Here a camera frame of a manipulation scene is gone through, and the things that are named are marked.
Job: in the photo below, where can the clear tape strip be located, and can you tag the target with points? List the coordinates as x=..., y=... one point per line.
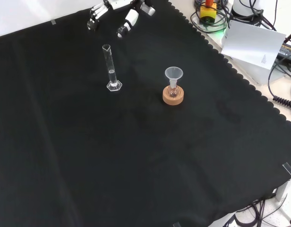
x=53, y=22

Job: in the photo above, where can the white metal bracket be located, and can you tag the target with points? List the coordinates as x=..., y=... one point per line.
x=286, y=189

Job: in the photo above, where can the small round-bottom glass flask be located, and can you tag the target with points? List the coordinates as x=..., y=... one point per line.
x=173, y=91

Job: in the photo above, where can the pale board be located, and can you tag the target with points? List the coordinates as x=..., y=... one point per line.
x=251, y=45

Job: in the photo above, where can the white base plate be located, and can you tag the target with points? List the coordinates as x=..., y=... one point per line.
x=254, y=73

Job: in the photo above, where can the black bench cloth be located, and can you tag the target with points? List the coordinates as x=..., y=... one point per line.
x=88, y=142

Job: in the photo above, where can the clear glass graduated cylinder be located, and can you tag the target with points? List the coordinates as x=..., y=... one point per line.
x=111, y=75

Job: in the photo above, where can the yellow stop button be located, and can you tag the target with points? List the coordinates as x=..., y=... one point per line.
x=208, y=13

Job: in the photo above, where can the clear cloth clip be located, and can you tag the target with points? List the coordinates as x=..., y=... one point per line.
x=289, y=169
x=177, y=224

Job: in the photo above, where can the black power adapter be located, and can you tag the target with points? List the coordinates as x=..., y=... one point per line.
x=287, y=50

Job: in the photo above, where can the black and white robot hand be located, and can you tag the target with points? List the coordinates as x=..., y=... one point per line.
x=120, y=4

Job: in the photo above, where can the clear plastic funnel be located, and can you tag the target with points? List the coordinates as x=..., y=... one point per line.
x=173, y=73

